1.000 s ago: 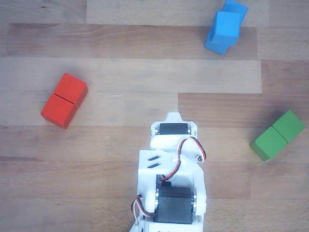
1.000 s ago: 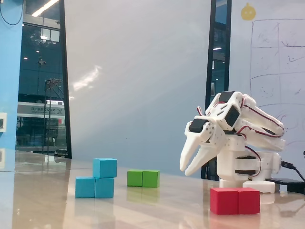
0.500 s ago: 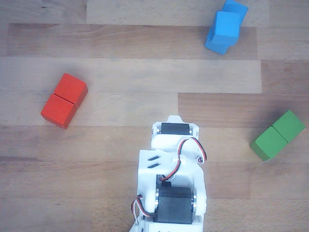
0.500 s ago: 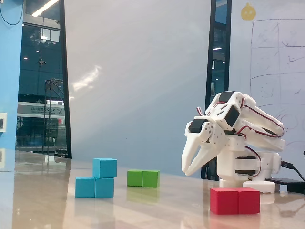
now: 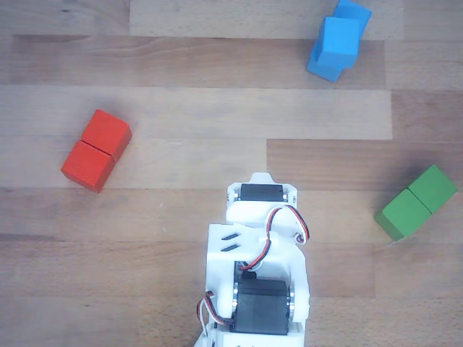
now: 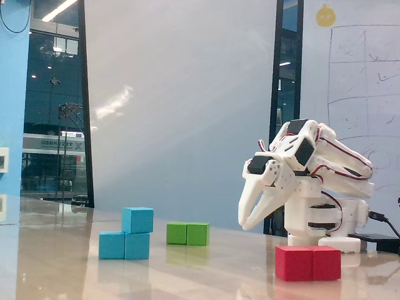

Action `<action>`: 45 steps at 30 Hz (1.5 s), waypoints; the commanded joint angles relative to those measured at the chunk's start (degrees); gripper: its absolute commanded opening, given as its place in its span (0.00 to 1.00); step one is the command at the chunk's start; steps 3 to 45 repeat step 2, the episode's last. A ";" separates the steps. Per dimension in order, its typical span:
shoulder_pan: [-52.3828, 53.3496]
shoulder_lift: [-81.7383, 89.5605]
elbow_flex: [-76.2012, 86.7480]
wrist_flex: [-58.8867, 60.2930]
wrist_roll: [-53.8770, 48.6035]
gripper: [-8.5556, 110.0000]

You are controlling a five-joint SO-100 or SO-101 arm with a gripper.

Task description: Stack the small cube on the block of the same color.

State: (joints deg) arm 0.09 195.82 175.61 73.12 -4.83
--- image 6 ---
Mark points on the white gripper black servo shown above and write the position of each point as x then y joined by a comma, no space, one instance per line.
257,184

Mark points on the small blue cube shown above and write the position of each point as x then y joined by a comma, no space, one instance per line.
137,220

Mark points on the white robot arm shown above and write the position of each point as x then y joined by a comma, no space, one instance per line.
312,189

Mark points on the long green block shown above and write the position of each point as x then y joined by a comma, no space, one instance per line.
187,233

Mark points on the long red block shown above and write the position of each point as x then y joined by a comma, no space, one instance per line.
307,263

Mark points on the long blue block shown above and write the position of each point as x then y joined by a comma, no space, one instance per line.
124,247

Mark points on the flat black power box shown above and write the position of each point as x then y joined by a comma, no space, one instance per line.
375,241

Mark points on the yellow round sticker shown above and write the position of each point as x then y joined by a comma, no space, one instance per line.
325,16

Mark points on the metal scaffold tower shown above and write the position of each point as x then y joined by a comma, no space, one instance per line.
61,150

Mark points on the white ceiling light strip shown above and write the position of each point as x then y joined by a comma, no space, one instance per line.
59,10

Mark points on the black window frame post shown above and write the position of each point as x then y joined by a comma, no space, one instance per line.
86,109

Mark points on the white wall switch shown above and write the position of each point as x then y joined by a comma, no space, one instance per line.
3,160

